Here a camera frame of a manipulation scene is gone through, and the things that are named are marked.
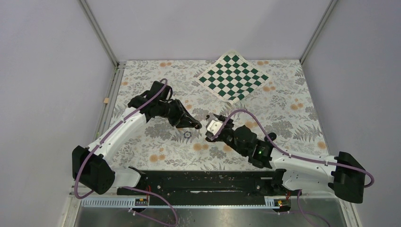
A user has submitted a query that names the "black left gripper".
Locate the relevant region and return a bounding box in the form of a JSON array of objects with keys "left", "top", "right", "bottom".
[{"left": 158, "top": 98, "right": 197, "bottom": 128}]

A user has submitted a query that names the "black earbud charging case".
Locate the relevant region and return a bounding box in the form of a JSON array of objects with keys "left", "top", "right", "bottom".
[{"left": 194, "top": 123, "right": 202, "bottom": 130}]

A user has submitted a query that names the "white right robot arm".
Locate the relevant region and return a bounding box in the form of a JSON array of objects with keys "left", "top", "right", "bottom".
[{"left": 206, "top": 115, "right": 366, "bottom": 204}]

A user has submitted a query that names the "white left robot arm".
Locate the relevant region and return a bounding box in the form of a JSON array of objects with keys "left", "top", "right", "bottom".
[{"left": 72, "top": 79, "right": 202, "bottom": 199}]

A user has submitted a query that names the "blue poker chip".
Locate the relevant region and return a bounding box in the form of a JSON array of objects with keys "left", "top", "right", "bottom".
[{"left": 183, "top": 131, "right": 192, "bottom": 139}]

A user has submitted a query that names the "small black oval object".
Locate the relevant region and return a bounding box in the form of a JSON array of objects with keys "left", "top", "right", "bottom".
[{"left": 268, "top": 132, "right": 277, "bottom": 141}]

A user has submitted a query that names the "green white chessboard mat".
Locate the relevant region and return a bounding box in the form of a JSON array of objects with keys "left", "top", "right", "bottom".
[{"left": 196, "top": 50, "right": 269, "bottom": 105}]

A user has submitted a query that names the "floral table mat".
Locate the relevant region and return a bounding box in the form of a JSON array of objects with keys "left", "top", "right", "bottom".
[{"left": 111, "top": 60, "right": 329, "bottom": 171}]

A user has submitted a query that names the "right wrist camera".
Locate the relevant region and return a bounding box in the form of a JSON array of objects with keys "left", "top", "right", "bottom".
[{"left": 206, "top": 120, "right": 223, "bottom": 136}]

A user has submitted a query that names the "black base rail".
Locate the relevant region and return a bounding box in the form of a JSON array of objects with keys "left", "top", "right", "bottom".
[{"left": 117, "top": 170, "right": 298, "bottom": 205}]

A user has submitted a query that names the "white cable duct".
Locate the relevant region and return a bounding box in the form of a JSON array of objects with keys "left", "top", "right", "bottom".
[{"left": 80, "top": 196, "right": 290, "bottom": 209}]

